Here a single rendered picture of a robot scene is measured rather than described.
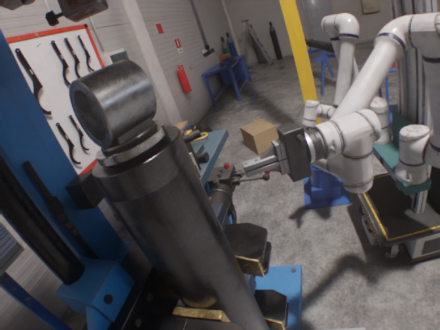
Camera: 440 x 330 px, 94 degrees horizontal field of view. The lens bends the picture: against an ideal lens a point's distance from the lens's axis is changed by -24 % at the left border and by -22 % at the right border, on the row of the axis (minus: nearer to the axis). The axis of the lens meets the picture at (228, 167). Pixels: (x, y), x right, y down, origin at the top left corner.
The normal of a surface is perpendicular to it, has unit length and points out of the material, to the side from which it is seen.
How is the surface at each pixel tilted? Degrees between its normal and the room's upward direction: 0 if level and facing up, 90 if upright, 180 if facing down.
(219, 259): 90
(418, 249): 90
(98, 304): 90
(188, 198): 90
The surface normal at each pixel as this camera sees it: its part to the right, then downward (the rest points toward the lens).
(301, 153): 0.15, 0.45
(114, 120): 0.83, 0.28
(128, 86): 0.68, -0.13
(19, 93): 0.93, -0.15
